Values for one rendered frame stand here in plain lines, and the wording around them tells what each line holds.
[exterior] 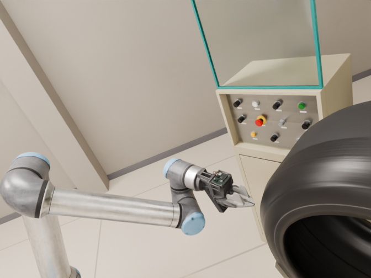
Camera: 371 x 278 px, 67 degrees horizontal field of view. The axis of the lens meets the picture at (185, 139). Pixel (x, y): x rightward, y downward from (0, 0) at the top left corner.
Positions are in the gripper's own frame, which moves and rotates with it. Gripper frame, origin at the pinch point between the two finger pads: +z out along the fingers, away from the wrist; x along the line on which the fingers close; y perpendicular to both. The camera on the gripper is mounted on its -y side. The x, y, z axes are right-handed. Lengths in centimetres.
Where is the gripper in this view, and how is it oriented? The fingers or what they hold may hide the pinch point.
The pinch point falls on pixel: (250, 204)
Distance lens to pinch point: 95.8
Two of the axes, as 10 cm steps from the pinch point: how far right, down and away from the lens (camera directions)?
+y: -2.4, -8.0, -5.6
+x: 6.3, -5.6, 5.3
